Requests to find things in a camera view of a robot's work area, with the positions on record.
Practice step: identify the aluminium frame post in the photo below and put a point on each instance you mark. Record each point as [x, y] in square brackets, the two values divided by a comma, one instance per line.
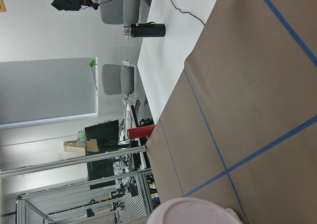
[70, 162]

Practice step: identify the black monitor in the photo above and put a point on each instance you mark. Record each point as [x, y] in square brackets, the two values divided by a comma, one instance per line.
[106, 135]

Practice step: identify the pink plastic cup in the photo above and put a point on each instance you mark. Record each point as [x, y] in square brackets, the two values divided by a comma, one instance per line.
[192, 211]

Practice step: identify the red bottle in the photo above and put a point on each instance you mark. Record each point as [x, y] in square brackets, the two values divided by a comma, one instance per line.
[139, 132]

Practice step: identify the green plastic toy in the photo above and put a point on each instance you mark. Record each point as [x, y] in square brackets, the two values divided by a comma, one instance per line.
[92, 63]

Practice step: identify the black bottle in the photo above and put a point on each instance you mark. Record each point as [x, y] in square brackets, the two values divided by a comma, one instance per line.
[144, 30]

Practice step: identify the grey office chair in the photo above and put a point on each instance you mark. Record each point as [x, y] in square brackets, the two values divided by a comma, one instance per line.
[118, 79]

